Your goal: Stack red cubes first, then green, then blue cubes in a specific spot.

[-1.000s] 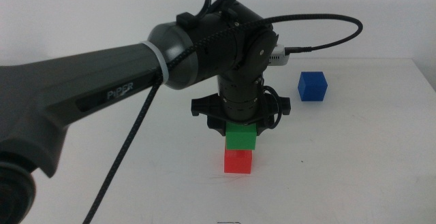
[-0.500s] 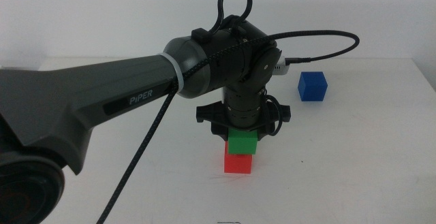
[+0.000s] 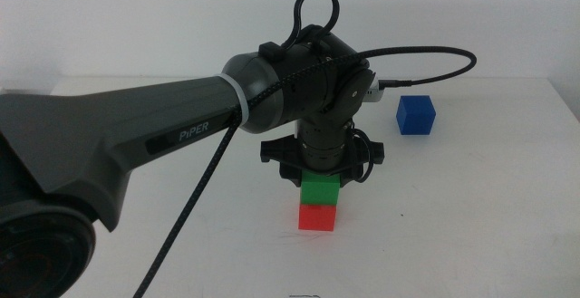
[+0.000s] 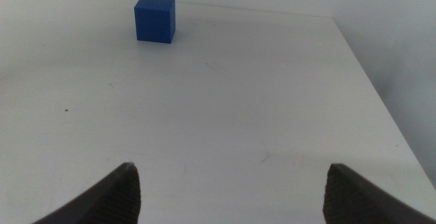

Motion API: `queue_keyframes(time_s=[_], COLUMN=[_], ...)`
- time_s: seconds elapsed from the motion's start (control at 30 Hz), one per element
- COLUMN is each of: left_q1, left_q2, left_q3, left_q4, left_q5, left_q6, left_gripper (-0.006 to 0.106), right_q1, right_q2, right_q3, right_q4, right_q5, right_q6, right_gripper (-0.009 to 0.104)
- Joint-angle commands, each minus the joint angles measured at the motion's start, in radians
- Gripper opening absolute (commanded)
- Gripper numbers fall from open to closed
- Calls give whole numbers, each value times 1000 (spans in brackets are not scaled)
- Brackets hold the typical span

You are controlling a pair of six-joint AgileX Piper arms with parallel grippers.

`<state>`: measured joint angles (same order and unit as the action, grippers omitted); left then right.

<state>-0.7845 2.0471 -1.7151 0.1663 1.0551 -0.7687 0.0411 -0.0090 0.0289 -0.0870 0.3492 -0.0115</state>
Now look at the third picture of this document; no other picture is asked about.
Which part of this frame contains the black braided camera cable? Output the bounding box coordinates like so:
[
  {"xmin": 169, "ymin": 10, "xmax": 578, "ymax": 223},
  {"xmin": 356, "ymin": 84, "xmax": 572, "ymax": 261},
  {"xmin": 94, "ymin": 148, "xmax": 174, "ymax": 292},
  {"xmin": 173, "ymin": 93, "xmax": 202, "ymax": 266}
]
[{"xmin": 132, "ymin": 45, "xmax": 479, "ymax": 298}]

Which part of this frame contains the green cube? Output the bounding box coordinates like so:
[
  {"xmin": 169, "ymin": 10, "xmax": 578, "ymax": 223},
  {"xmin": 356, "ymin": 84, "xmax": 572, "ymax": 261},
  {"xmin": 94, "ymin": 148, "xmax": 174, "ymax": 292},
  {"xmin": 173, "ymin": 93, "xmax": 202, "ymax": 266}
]
[{"xmin": 300, "ymin": 169, "xmax": 342, "ymax": 207}]

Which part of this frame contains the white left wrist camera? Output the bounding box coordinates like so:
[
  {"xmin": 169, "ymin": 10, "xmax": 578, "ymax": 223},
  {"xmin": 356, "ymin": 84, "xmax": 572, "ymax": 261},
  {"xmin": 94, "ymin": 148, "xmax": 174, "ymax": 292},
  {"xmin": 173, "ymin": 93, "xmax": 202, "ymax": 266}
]
[{"xmin": 367, "ymin": 78, "xmax": 386, "ymax": 104}]

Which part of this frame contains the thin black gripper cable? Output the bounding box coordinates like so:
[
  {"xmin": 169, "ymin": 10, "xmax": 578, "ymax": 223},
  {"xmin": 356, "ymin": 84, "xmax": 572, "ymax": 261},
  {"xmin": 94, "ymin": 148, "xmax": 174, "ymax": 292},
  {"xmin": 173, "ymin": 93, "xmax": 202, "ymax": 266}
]
[{"xmin": 348, "ymin": 128, "xmax": 377, "ymax": 184}]

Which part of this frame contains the blue cube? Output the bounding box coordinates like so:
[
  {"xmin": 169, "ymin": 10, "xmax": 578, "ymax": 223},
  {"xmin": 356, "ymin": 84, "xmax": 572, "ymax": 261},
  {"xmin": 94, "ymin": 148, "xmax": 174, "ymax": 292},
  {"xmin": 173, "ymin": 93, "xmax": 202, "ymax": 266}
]
[{"xmin": 395, "ymin": 94, "xmax": 437, "ymax": 136}]

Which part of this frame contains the red cube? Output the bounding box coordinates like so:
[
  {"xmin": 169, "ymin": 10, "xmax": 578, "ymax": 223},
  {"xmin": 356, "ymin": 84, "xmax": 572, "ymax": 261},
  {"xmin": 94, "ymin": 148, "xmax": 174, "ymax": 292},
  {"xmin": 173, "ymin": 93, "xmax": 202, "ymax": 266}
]
[{"xmin": 297, "ymin": 203, "xmax": 338, "ymax": 233}]

